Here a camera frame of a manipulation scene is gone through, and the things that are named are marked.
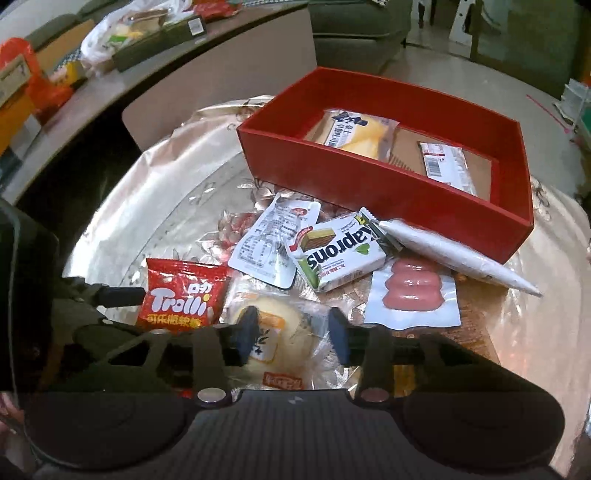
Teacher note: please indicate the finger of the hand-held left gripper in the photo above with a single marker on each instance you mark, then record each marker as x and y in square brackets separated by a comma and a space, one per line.
[101, 337]
[124, 296]

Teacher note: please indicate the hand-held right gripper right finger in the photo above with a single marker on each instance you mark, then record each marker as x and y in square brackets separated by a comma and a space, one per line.
[337, 334]

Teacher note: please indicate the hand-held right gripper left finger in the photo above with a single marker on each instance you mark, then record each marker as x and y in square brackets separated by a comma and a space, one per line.
[247, 334]

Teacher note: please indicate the clear round bun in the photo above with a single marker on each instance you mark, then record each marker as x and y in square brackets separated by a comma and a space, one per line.
[277, 323]

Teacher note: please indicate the red gummy candy packet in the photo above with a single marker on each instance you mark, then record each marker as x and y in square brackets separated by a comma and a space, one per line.
[180, 295]

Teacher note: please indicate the green white wafer packet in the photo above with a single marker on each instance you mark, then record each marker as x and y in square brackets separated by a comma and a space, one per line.
[341, 258]

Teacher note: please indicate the pink sausage packet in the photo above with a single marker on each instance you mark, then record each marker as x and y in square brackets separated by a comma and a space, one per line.
[411, 286]

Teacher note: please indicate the white label snack packet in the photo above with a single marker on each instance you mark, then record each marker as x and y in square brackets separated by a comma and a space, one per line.
[263, 240]

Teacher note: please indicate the long white noodle snack packet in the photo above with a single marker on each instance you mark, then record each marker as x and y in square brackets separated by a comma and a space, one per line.
[461, 258]

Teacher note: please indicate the red cardboard box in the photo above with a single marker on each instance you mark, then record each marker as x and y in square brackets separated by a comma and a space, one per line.
[369, 184]

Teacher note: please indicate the person's left hand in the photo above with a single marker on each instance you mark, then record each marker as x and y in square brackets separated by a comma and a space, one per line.
[9, 415]

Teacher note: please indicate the yellow cake packet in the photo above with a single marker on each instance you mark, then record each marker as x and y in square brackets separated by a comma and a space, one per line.
[355, 138]

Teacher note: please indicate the brown cardboard insert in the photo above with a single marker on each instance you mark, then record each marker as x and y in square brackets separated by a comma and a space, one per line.
[406, 147]

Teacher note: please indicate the white barcode snack packet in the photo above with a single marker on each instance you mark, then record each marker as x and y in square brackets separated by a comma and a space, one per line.
[443, 161]

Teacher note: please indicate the orange plastic bag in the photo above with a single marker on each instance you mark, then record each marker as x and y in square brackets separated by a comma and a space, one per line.
[46, 92]

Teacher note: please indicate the grey coffee table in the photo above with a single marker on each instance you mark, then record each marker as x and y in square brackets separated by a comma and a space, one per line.
[207, 78]

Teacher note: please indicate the dark green box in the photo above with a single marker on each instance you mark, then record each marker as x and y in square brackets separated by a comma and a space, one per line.
[152, 46]

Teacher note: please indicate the yellow cardboard box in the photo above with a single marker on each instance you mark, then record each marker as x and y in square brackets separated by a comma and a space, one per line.
[64, 50]

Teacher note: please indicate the white plastic bag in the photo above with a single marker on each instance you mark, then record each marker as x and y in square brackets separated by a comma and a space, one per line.
[99, 41]

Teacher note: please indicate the grey green sofa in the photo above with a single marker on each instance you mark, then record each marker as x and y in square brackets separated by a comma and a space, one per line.
[360, 41]

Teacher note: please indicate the red snack packet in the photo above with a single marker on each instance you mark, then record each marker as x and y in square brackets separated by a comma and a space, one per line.
[214, 9]

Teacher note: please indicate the pink stick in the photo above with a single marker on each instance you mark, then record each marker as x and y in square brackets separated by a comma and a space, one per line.
[549, 114]

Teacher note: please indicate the white board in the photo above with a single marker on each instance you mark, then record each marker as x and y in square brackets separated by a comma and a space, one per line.
[461, 21]

